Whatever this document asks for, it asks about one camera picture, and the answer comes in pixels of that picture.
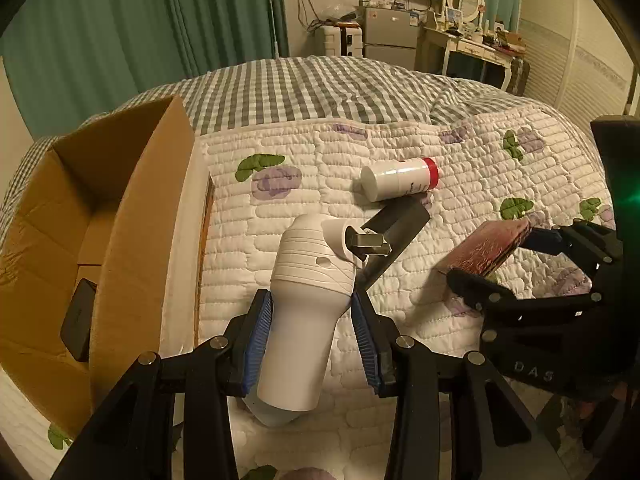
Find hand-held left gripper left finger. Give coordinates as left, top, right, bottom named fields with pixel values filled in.
left=52, top=289, right=274, bottom=480

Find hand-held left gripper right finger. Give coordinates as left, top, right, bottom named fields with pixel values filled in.
left=349, top=291, right=572, bottom=480

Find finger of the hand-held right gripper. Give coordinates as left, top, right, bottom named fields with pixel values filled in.
left=521, top=219, right=624, bottom=274
left=446, top=268, right=609, bottom=322

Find reddish brown box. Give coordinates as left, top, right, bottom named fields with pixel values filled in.
left=437, top=217, right=532, bottom=277

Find white handheld massage device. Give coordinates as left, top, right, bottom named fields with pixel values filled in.
left=242, top=212, right=391, bottom=429

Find brown cardboard box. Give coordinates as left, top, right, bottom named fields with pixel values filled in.
left=0, top=95, right=217, bottom=442

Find white quilted floral blanket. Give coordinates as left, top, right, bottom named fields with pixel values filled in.
left=0, top=110, right=622, bottom=480

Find dark grey flat box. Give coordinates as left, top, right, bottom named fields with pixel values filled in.
left=352, top=198, right=432, bottom=294

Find white bottle with red cap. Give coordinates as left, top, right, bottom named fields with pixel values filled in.
left=360, top=156, right=442, bottom=204

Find black rectangular case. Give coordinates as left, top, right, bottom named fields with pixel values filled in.
left=60, top=278, right=100, bottom=364

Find white louvred wardrobe doors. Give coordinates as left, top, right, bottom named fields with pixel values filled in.
left=516, top=0, right=640, bottom=137

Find cream dressing table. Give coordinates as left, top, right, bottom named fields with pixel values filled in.
left=414, top=21, right=530, bottom=97

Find grey checked bed sheet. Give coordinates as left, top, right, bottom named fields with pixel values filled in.
left=0, top=55, right=548, bottom=246

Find silver mini fridge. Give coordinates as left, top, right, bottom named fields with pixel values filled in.
left=362, top=6, right=422, bottom=69

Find white suitcase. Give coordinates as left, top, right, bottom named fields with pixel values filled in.
left=314, top=24, right=365, bottom=59

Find clear plastic bag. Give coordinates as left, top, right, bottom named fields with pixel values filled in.
left=320, top=2, right=359, bottom=24

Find wide green curtain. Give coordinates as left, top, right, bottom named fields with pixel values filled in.
left=0, top=0, right=292, bottom=137

